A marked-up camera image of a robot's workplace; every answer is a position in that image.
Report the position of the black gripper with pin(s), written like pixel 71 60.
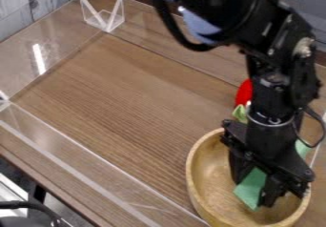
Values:
pixel 265 143

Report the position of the green rectangular block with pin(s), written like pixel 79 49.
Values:
pixel 248 189

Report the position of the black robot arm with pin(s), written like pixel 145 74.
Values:
pixel 276 39

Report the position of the light wooden bowl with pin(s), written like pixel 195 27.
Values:
pixel 210 191

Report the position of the red plush strawberry toy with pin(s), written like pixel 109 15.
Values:
pixel 242 101

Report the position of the clear acrylic enclosure wall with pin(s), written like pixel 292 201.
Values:
pixel 105 110

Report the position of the black metal table frame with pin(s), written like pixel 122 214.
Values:
pixel 43 215

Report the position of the clear acrylic corner bracket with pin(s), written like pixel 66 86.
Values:
pixel 105 20

